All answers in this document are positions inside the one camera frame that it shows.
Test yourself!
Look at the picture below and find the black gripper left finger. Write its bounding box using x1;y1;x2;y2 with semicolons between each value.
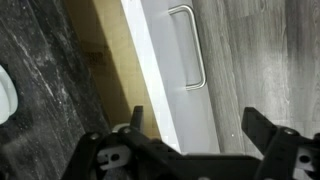
61;105;183;180

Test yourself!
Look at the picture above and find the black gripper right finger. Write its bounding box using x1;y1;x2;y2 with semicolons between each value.
241;107;320;180

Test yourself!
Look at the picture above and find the white drawer with wooden interior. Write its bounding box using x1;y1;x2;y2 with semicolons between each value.
64;0;221;156

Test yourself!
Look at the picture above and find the white ceramic mug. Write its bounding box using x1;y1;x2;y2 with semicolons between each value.
0;64;19;126

